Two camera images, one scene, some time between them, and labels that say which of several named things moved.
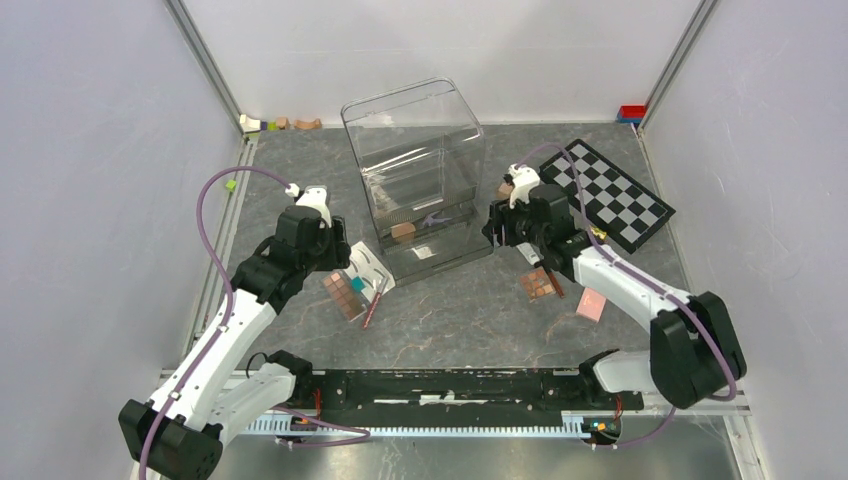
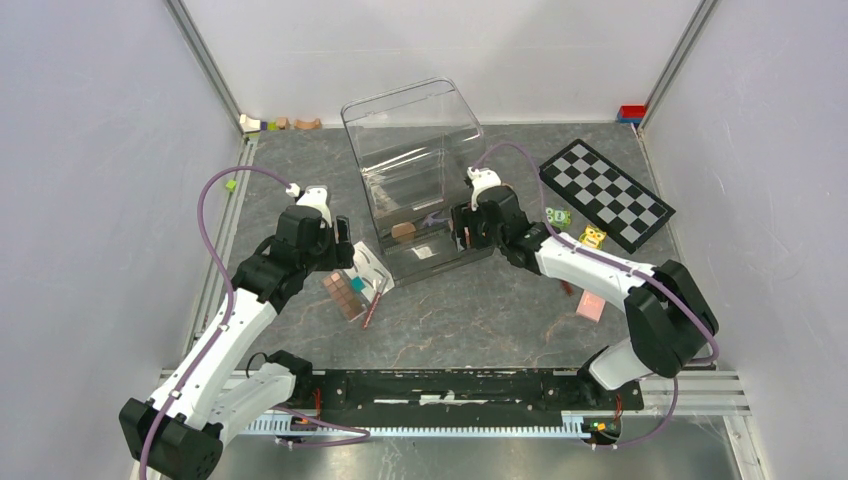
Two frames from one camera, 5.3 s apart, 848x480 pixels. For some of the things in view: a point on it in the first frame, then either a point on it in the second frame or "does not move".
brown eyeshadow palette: (351, 303) does not move
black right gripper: (501, 213) → (458, 213)
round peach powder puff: (403, 232) does not move
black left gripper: (339, 249) does not move
